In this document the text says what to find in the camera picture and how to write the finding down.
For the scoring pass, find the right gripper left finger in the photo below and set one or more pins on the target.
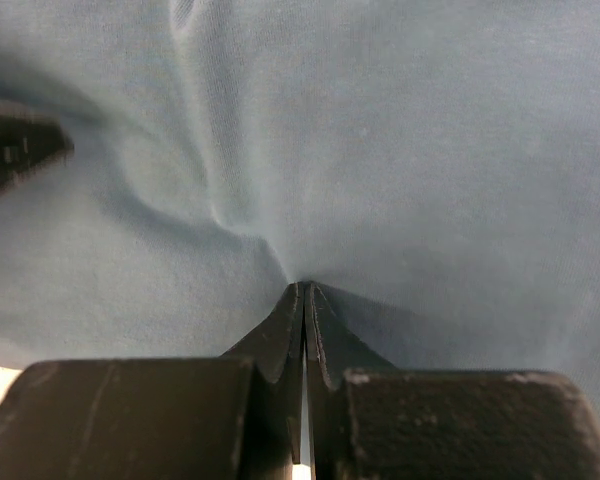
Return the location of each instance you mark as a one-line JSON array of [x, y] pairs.
[[272, 434]]

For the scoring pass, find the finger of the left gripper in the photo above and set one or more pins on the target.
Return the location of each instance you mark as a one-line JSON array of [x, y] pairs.
[[29, 142]]

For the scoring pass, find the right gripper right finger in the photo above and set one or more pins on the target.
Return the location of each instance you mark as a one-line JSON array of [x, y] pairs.
[[331, 349]]

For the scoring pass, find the blue-grey t shirt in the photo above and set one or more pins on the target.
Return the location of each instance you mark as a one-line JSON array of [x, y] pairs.
[[434, 165]]

